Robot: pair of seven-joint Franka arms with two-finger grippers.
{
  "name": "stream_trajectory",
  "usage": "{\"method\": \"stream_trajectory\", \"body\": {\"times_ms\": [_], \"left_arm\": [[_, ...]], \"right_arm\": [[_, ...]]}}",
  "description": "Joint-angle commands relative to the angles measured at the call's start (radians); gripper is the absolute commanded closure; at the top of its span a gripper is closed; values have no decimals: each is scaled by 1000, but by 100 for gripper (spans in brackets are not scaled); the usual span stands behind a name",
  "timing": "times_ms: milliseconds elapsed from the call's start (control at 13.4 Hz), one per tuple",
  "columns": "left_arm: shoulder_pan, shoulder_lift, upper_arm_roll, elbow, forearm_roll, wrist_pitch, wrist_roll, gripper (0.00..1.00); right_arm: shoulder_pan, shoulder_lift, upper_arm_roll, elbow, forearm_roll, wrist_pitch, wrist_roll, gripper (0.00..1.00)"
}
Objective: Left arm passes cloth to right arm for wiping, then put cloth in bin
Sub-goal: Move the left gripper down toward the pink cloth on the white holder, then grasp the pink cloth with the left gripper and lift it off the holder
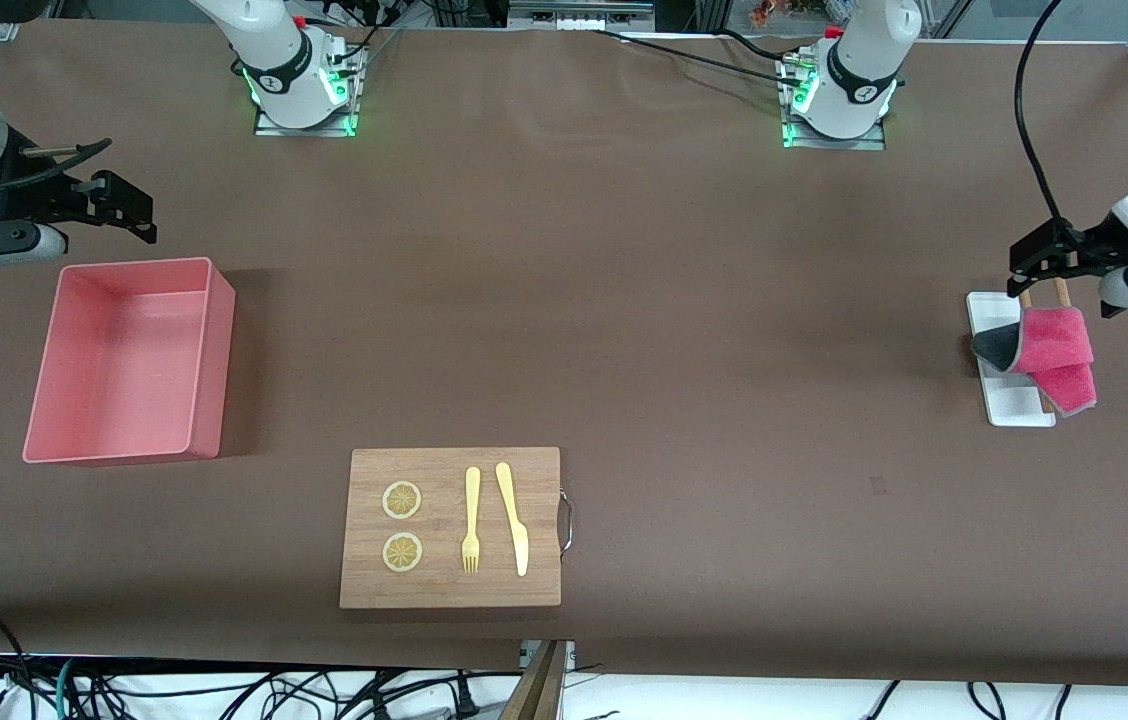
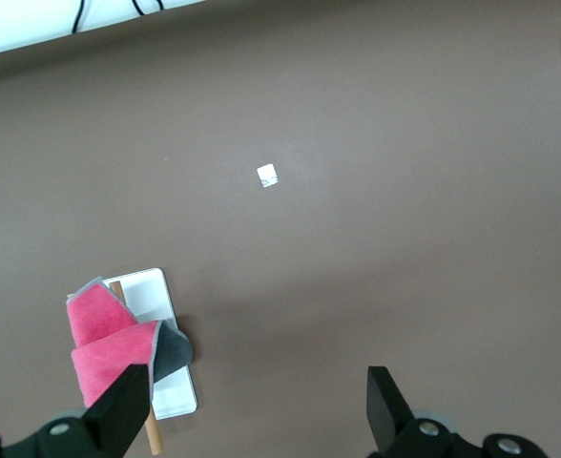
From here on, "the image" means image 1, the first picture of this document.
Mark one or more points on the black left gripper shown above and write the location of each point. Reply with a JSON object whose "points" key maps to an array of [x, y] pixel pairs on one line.
{"points": [[1087, 244]]}

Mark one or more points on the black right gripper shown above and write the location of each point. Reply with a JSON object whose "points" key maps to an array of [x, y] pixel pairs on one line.
{"points": [[32, 183]]}

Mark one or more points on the pink and grey cloth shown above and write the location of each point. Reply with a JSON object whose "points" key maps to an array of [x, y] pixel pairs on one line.
{"points": [[1054, 345]]}

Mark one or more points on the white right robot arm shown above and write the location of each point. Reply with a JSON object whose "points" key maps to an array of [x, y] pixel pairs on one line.
{"points": [[276, 60]]}

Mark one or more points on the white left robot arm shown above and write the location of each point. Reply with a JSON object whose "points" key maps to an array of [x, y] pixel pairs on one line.
{"points": [[859, 70]]}

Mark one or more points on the brown wooden stick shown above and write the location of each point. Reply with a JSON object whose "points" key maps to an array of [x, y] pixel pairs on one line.
{"points": [[1025, 299], [1062, 292]]}

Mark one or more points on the white rectangular tray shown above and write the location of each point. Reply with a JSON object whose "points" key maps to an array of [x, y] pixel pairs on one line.
{"points": [[986, 320]]}

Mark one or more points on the pink plastic bin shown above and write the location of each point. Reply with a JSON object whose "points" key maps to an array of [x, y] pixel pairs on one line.
{"points": [[124, 365]]}

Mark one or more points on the lemon slice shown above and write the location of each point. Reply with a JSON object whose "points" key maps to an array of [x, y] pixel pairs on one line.
{"points": [[402, 553], [401, 500]]}

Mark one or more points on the yellow plastic fork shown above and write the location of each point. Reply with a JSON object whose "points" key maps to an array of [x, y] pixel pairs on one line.
{"points": [[471, 520]]}

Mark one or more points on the yellow plastic knife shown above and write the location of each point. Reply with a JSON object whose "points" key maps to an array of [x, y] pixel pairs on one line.
{"points": [[512, 510]]}

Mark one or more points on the wooden cutting board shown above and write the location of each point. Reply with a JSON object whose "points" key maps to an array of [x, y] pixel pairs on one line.
{"points": [[449, 590]]}

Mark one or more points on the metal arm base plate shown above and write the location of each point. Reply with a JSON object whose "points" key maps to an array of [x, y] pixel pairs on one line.
{"points": [[829, 143], [309, 128]]}

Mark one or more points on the grey network switch box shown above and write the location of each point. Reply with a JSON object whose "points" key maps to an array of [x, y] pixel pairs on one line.
{"points": [[579, 12]]}

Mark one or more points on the small metal bracket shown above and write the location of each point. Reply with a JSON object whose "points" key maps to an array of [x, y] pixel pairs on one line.
{"points": [[527, 655]]}

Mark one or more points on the wooden post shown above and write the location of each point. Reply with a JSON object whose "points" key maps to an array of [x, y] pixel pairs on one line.
{"points": [[536, 690]]}

